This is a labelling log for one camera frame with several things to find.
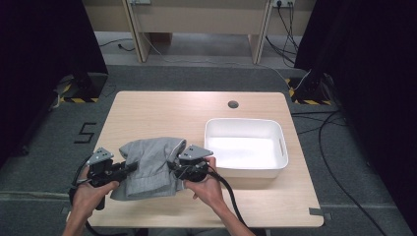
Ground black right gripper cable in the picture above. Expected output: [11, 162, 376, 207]
[206, 169, 251, 230]

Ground long black floor cable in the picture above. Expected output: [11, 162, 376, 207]
[290, 109, 389, 236]

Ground person's right hand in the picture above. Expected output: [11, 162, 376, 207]
[183, 156, 228, 211]

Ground white plastic bin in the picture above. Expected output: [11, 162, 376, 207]
[204, 117, 289, 180]

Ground beige desk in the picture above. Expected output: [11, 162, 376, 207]
[82, 0, 318, 65]

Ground black socket cable bundle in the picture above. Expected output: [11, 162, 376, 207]
[265, 1, 301, 68]

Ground short black floor cable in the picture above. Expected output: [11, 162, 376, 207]
[98, 38, 136, 53]

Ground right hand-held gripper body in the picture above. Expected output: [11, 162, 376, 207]
[172, 144, 214, 184]

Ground person's lap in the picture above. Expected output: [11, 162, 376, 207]
[147, 227, 230, 236]

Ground person's left hand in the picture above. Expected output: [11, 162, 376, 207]
[69, 178, 120, 220]

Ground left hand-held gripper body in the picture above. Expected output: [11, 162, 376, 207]
[85, 147, 123, 211]

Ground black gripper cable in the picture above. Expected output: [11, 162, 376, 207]
[206, 169, 251, 230]
[67, 155, 129, 236]

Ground black stand base striped tape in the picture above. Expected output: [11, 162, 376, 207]
[284, 77, 333, 106]
[53, 72, 109, 104]

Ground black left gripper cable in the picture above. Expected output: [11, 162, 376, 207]
[67, 155, 129, 236]

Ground grey pants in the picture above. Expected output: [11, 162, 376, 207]
[110, 137, 188, 202]

